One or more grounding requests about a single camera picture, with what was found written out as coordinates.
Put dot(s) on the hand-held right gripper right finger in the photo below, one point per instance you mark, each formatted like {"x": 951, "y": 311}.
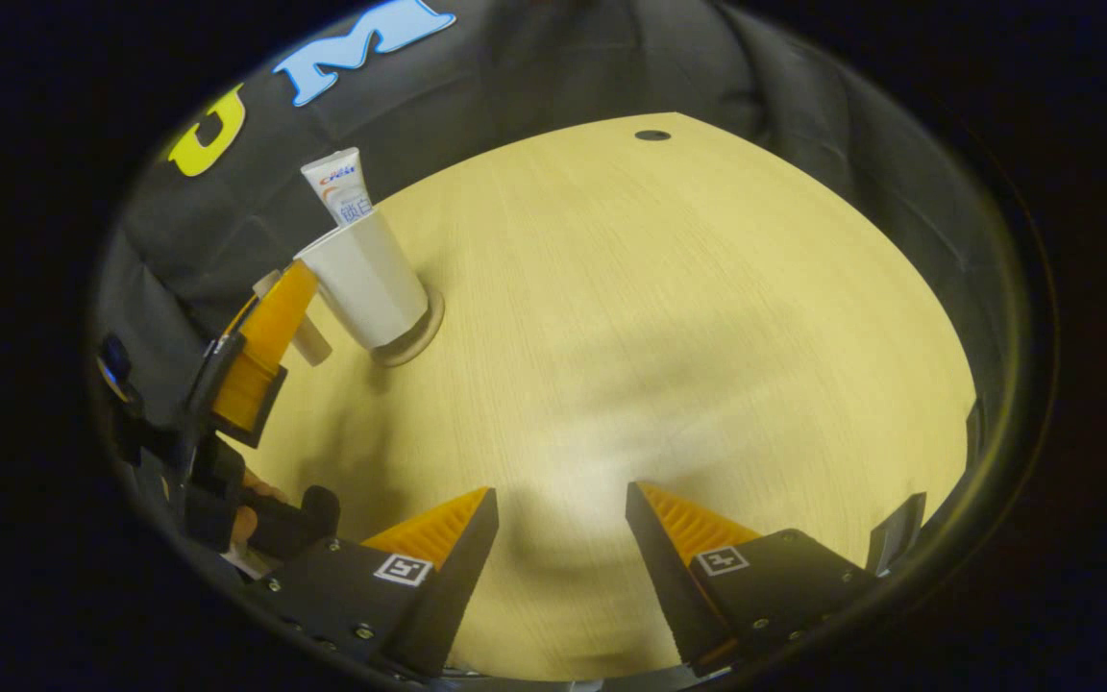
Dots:
{"x": 664, "y": 577}

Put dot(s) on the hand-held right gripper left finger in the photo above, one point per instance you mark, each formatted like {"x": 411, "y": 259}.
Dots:
{"x": 453, "y": 586}

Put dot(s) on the black backdrop cloth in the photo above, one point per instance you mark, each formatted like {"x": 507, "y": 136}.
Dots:
{"x": 611, "y": 58}

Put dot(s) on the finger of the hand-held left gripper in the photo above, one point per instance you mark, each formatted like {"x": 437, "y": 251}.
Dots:
{"x": 260, "y": 365}

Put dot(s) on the round wooden coaster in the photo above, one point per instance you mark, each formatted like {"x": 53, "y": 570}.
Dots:
{"x": 424, "y": 332}

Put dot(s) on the light wooden desktop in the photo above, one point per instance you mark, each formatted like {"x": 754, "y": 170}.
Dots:
{"x": 659, "y": 365}

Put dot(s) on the white toothpaste tube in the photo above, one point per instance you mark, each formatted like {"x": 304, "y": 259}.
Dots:
{"x": 340, "y": 183}

